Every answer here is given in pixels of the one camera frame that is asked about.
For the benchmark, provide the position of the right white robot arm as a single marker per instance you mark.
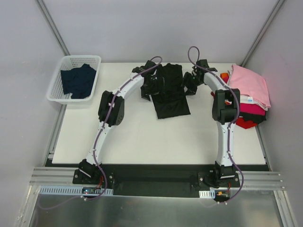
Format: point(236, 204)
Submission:
point(225, 111)

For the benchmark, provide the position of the white cable duct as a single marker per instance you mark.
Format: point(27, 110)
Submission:
point(207, 194)
point(70, 190)

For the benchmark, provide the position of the left white cable duct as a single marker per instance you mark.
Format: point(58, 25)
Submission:
point(70, 190)

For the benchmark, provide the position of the white plastic laundry basket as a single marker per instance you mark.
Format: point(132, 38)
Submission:
point(69, 62)

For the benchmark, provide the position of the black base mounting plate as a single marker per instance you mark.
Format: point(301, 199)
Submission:
point(181, 181)

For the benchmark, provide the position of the magenta t shirt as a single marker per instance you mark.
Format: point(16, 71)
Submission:
point(252, 109)

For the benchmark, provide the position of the aluminium frame rail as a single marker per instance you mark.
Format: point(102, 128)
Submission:
point(253, 180)

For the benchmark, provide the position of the pink t shirt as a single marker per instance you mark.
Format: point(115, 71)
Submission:
point(248, 82)

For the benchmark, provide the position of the right white cable duct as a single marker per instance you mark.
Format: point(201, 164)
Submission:
point(207, 194)

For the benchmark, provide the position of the red t shirt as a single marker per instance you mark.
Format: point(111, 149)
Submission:
point(245, 124)

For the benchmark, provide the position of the navy blue t shirt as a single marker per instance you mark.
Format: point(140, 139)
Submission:
point(78, 81)

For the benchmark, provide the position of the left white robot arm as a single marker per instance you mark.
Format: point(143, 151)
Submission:
point(110, 114)

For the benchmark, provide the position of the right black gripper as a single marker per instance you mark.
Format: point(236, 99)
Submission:
point(189, 83)

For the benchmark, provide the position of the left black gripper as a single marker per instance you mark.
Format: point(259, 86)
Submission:
point(149, 86)

